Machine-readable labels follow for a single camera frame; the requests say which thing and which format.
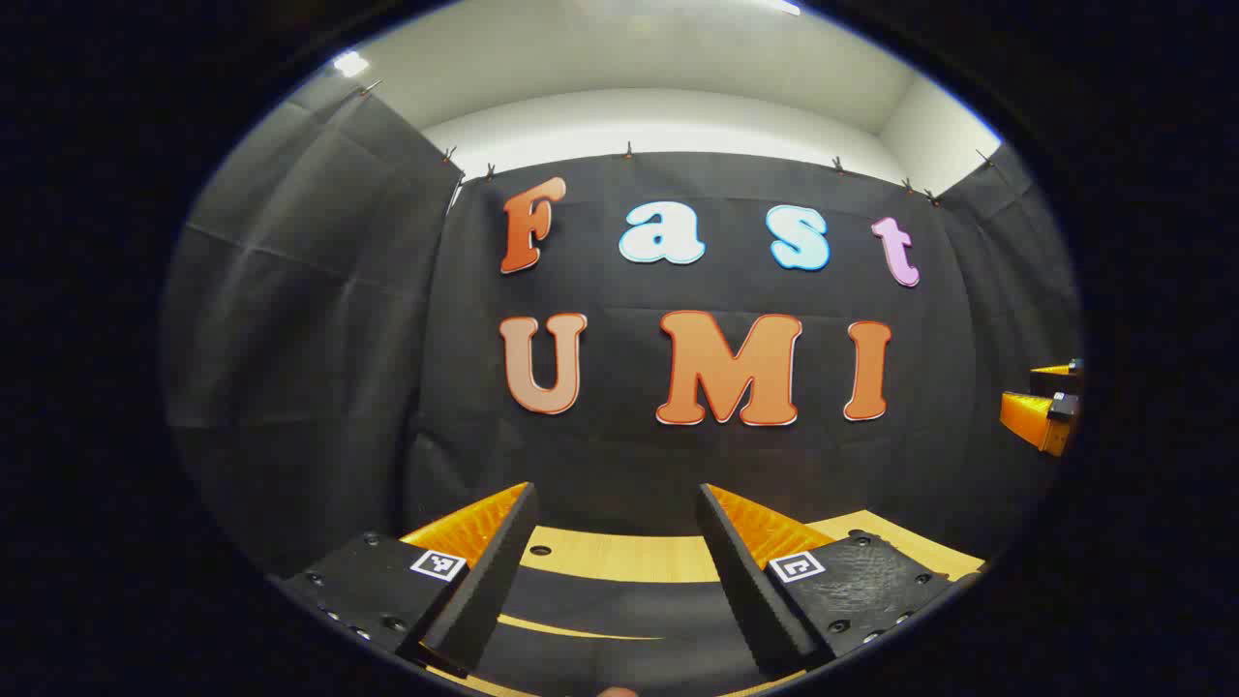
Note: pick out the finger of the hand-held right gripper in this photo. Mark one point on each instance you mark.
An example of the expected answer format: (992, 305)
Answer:
(1060, 369)
(1031, 418)

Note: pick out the ceiling light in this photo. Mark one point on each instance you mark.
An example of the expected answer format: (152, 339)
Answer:
(350, 64)

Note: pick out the dark jeans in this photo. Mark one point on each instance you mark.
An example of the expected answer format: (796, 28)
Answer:
(610, 600)

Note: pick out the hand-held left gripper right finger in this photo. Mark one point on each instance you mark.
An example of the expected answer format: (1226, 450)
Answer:
(745, 590)

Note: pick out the black backdrop cloth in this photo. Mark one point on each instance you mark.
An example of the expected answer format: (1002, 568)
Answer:
(319, 319)

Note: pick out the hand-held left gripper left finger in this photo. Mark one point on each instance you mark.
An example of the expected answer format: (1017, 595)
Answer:
(484, 590)

